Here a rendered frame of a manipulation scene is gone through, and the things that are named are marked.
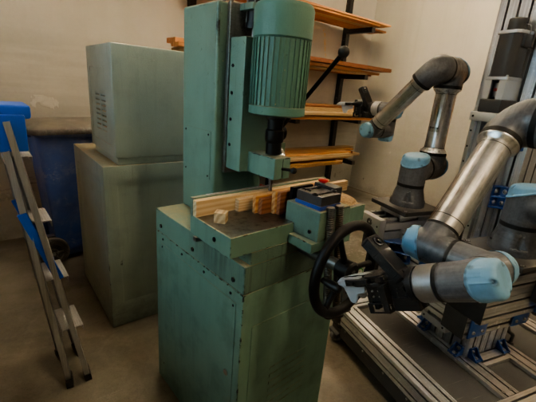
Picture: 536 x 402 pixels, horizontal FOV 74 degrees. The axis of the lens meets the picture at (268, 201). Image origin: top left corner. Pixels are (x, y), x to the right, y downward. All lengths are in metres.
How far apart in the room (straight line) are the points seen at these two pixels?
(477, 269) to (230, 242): 0.55
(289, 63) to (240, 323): 0.76
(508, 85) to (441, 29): 3.16
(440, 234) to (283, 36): 0.65
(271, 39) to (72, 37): 2.31
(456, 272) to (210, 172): 0.85
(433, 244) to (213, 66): 0.84
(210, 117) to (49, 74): 2.08
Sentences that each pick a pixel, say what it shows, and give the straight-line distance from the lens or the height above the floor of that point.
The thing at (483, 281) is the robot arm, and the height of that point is 1.00.
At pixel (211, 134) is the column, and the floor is 1.11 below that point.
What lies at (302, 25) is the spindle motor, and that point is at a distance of 1.09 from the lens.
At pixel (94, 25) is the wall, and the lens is 3.26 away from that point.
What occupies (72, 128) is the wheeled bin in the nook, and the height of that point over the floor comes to 0.94.
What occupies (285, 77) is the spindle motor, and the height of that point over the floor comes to 1.31.
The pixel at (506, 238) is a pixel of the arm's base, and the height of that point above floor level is 0.87.
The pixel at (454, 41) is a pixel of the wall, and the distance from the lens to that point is 4.59.
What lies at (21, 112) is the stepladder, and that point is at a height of 1.14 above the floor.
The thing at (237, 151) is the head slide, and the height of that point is 1.07.
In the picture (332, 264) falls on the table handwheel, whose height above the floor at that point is 0.82.
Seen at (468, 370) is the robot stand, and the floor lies 0.22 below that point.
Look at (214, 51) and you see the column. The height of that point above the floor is 1.37.
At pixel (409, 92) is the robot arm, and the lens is 1.71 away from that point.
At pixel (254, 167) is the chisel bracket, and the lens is 1.18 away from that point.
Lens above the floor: 1.28
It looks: 18 degrees down
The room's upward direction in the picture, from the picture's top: 5 degrees clockwise
